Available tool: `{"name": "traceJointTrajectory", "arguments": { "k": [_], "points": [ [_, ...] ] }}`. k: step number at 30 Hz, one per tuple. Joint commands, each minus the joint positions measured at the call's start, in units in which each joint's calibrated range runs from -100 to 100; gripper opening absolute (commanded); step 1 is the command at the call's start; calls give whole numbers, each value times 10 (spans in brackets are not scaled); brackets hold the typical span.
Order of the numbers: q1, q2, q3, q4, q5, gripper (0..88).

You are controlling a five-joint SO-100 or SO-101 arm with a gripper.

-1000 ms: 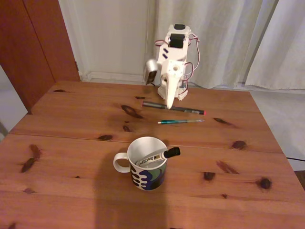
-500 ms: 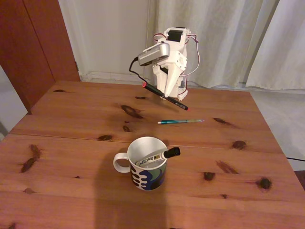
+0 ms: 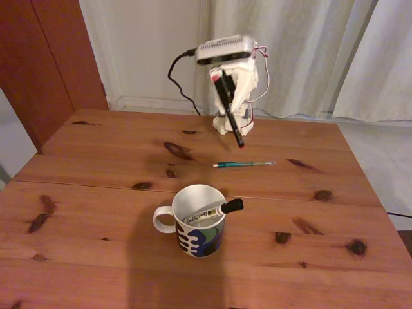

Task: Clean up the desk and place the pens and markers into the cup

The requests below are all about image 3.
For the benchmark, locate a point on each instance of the brown wooden door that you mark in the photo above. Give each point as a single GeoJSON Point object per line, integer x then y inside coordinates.
{"type": "Point", "coordinates": [38, 64]}

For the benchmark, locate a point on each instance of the white patterned mug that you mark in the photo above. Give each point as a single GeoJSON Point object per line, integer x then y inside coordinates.
{"type": "Point", "coordinates": [199, 238]}

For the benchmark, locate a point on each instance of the teal ballpoint pen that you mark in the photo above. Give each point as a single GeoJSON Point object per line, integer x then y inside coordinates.
{"type": "Point", "coordinates": [238, 164]}

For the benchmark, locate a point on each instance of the white curtain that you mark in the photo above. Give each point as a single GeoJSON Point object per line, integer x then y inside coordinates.
{"type": "Point", "coordinates": [392, 64]}
{"type": "Point", "coordinates": [305, 32]}

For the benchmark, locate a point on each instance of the white marker with black cap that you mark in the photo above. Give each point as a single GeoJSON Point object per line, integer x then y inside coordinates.
{"type": "Point", "coordinates": [231, 206]}

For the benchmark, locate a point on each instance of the black fineliner pen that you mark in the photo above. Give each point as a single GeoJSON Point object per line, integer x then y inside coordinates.
{"type": "Point", "coordinates": [231, 119]}

